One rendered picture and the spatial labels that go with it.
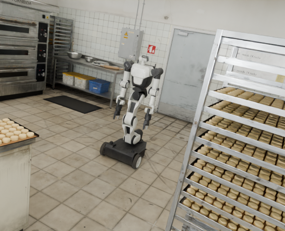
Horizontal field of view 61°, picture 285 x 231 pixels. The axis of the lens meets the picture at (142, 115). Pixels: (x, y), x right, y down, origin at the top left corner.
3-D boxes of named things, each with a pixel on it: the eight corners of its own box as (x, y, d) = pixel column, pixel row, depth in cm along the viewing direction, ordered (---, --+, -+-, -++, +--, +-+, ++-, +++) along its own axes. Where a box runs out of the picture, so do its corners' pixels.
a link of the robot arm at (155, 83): (150, 93, 335) (153, 77, 329) (159, 95, 331) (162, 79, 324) (147, 94, 325) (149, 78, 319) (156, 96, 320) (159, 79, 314)
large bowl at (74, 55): (63, 57, 620) (63, 51, 616) (73, 57, 654) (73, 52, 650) (75, 60, 606) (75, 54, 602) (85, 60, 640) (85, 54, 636)
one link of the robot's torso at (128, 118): (125, 123, 348) (135, 92, 349) (136, 127, 342) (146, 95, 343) (120, 122, 334) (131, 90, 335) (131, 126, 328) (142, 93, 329)
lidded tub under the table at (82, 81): (72, 85, 623) (73, 75, 615) (84, 84, 664) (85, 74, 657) (84, 89, 609) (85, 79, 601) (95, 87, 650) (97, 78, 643)
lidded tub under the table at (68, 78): (60, 82, 638) (61, 72, 631) (73, 80, 679) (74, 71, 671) (71, 85, 623) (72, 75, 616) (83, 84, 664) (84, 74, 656)
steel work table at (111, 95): (50, 89, 641) (53, 51, 611) (69, 86, 704) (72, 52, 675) (111, 109, 572) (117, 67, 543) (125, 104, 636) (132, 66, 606)
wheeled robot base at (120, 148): (123, 141, 406) (126, 123, 396) (151, 152, 387) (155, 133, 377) (101, 155, 350) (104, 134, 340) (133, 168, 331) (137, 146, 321)
